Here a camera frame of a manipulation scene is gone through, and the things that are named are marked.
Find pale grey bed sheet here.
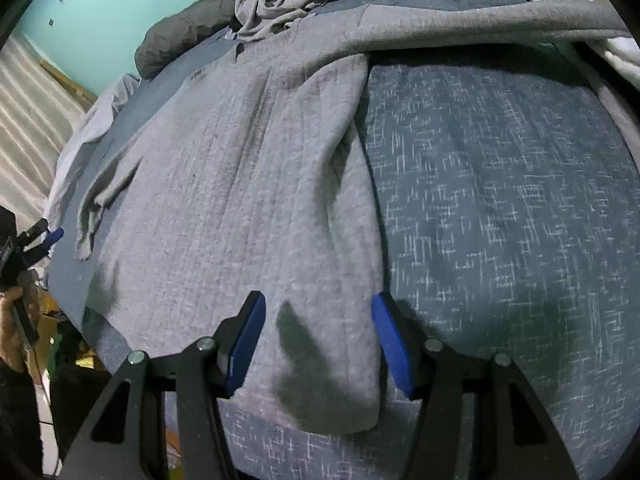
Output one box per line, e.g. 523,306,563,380
45,72,144,222

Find white cloth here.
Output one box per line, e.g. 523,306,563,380
529,0,640,92

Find dark grey rolled duvet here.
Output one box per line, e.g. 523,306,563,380
135,0,526,79

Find colourful clutter pile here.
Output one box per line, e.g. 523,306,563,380
30,300,112,377

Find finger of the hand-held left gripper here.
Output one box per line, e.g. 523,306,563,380
21,219,65,262

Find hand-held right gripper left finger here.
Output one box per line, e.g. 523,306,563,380
62,290,267,480

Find pale grey cloth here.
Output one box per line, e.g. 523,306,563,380
597,85,640,147

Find bed with blue cover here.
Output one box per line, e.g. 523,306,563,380
45,0,640,480

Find person's left hand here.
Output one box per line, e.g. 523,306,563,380
0,285,42,372

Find grey sweatshirt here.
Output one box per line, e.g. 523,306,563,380
75,0,632,435

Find wooden frame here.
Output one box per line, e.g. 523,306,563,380
40,59,98,106

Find white pleated curtain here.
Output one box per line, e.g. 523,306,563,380
0,30,96,221

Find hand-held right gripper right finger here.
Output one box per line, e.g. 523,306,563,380
372,292,580,480

